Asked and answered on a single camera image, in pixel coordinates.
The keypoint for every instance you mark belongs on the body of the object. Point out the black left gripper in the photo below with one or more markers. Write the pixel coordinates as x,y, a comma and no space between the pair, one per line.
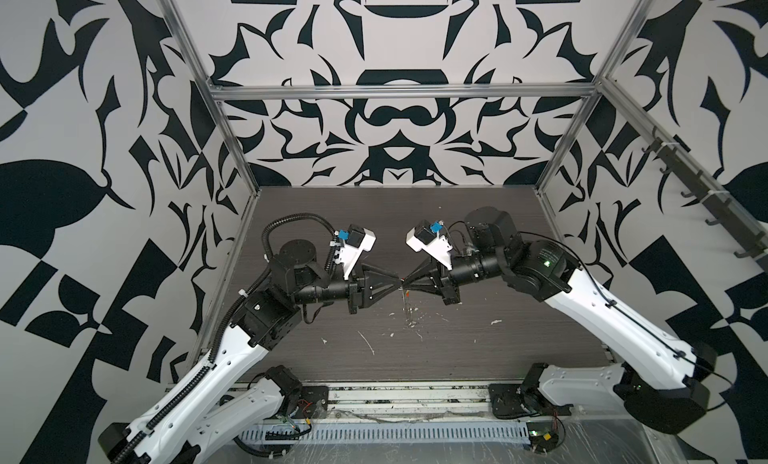
357,286

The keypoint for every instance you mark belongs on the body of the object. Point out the red handled wire keyring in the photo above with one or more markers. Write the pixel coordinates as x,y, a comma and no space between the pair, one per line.
409,309

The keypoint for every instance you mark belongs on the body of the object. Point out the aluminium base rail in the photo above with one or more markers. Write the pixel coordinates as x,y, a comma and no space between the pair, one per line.
380,403

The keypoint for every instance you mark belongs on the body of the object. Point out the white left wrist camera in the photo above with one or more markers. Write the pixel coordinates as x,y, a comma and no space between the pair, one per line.
349,247

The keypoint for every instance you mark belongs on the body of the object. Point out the white slotted cable duct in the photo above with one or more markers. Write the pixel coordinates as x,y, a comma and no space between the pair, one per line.
514,433

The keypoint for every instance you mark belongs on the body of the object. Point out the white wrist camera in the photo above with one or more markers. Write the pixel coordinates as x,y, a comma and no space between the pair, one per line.
431,238
349,247

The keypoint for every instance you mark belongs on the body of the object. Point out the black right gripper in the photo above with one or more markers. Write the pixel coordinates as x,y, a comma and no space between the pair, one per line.
448,285

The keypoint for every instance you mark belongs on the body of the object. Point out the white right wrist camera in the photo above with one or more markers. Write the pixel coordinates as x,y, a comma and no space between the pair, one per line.
431,238

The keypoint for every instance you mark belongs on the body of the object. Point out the black wall hook rack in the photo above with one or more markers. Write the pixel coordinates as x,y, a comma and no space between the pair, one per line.
703,189

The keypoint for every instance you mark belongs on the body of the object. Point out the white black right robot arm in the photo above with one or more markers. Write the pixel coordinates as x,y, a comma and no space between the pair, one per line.
659,380

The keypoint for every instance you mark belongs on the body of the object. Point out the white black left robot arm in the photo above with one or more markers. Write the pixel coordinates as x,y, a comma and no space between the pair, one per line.
190,423

